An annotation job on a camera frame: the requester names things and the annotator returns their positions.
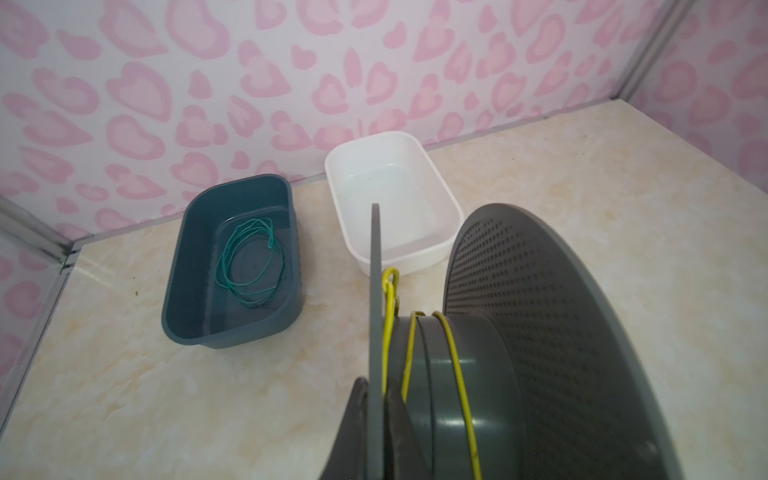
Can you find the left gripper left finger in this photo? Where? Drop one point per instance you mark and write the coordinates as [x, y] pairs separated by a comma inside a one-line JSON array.
[[348, 456]]

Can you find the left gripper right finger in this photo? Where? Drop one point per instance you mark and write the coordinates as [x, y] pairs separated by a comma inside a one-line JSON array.
[[403, 456]]

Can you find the dark grey cable spool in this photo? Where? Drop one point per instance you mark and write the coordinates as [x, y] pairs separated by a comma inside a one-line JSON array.
[[524, 372]]

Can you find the white plastic tray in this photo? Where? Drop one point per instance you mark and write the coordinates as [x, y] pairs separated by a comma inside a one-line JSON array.
[[419, 215]]

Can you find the dark teal plastic bin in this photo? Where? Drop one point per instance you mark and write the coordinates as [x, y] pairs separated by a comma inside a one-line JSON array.
[[235, 275]]

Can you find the left aluminium frame strut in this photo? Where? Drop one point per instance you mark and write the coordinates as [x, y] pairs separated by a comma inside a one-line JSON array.
[[25, 229]]

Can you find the aluminium frame strut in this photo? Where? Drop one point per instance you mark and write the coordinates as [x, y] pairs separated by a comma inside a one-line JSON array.
[[25, 229], [663, 27]]

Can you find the right aluminium frame strut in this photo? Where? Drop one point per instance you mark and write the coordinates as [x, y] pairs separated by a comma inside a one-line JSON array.
[[663, 27]]

